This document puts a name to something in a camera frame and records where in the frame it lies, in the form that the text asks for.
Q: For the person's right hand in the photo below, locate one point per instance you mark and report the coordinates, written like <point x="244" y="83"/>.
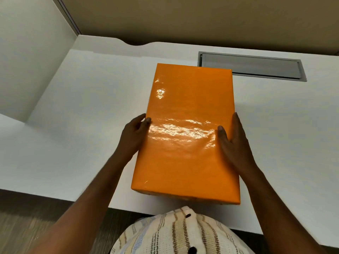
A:
<point x="238" y="148"/>

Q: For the person's left hand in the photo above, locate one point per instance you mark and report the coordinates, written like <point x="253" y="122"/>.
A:
<point x="131" y="138"/>

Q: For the person's right thumb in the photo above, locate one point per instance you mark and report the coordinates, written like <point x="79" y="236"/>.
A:
<point x="222" y="136"/>

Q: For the person's left thumb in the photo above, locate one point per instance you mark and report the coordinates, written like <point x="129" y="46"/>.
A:
<point x="146" y="126"/>

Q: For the orange box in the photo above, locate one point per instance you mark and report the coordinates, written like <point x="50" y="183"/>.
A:
<point x="185" y="132"/>

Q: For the person's left forearm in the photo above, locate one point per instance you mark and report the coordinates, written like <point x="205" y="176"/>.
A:
<point x="79" y="211"/>

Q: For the person's right forearm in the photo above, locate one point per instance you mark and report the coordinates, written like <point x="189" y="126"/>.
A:
<point x="278" y="214"/>

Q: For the cream striped knit shirt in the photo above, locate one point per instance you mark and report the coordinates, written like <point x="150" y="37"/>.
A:
<point x="180" y="232"/>

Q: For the white desk partition panel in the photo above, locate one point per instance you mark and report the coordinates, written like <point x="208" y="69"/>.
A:
<point x="31" y="50"/>

